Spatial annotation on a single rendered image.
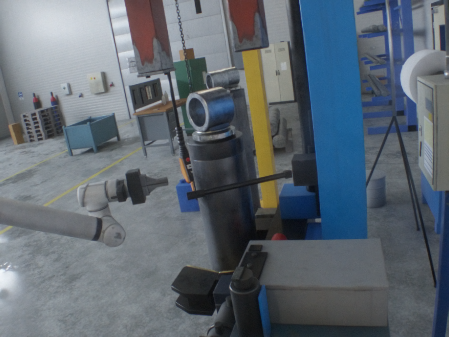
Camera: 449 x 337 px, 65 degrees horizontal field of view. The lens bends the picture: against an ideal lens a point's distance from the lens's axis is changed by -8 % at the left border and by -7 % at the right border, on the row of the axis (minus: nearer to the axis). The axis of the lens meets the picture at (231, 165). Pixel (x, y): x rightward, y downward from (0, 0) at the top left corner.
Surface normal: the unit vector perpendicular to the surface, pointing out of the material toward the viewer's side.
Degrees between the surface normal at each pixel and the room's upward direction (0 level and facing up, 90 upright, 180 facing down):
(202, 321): 0
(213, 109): 81
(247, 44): 90
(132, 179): 90
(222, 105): 76
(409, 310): 0
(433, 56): 90
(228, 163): 90
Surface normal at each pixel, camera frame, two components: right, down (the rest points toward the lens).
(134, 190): 0.11, 0.28
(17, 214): 0.60, -0.05
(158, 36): 0.95, -0.05
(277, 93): -0.28, 0.32
